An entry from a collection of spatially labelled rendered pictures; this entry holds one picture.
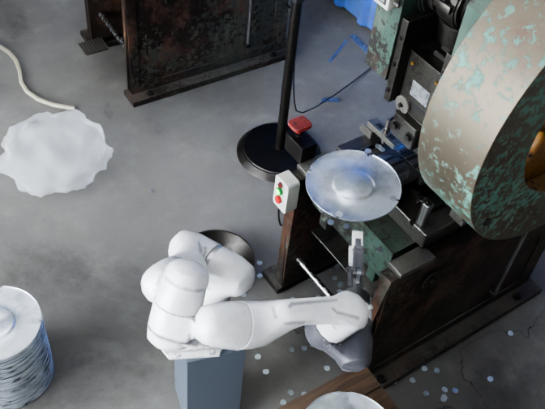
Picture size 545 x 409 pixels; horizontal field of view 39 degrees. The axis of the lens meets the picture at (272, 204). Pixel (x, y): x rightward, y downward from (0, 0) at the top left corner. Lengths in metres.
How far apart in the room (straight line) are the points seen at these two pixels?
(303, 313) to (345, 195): 0.61
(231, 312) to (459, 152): 0.61
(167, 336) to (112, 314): 1.19
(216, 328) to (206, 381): 0.73
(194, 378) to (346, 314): 0.71
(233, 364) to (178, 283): 0.71
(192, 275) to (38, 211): 1.67
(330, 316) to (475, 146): 0.51
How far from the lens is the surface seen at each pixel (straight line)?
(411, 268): 2.33
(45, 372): 2.75
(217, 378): 2.41
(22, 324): 2.58
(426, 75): 2.19
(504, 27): 1.61
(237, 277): 1.99
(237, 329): 1.70
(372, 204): 2.27
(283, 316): 1.74
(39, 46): 4.15
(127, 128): 3.61
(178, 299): 1.71
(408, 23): 2.14
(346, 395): 2.36
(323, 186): 2.29
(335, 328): 1.84
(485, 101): 1.60
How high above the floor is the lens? 2.41
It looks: 47 degrees down
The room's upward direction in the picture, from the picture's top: 7 degrees clockwise
